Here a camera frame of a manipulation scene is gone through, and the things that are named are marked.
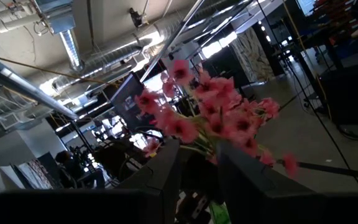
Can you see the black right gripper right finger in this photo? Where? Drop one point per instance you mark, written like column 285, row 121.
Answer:
column 259, row 199

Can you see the pink artificial flower bunch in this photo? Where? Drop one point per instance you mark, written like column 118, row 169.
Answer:
column 216, row 118

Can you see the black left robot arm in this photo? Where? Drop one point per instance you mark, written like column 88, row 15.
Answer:
column 117, row 155

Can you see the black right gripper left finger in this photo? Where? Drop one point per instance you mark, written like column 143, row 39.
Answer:
column 104, row 205

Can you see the leaf patterned curtain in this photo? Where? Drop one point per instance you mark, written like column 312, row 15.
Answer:
column 253, row 56

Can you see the grey smooth ceiling pipe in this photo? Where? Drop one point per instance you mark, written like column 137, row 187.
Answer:
column 26, row 88

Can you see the black floor tape strip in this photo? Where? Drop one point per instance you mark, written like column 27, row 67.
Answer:
column 337, row 170

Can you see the grey spiral air duct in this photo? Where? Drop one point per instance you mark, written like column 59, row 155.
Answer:
column 71, row 49

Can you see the green glass vase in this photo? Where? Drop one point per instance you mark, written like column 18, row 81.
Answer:
column 221, row 214

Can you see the large silver air duct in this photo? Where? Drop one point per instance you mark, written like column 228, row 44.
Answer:
column 120, row 54

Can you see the computer monitor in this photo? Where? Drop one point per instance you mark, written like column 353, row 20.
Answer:
column 126, row 99

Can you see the black case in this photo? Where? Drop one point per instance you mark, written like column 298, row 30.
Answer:
column 350, row 93

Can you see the person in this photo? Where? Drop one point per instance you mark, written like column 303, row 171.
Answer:
column 64, row 160

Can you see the ceiling light bar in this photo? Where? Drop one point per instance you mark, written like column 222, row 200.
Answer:
column 172, row 37

